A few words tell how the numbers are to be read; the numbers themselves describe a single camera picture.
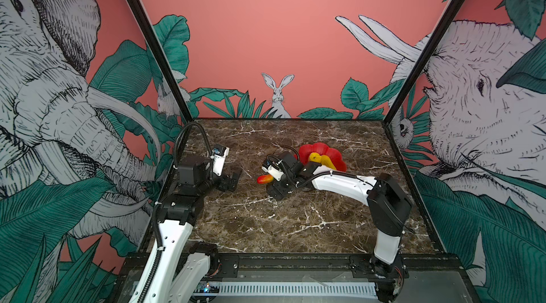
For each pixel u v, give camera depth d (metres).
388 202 0.50
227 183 0.63
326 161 0.99
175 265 0.44
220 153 0.61
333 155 1.04
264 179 0.93
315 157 0.98
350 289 0.70
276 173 0.77
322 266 0.75
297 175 0.66
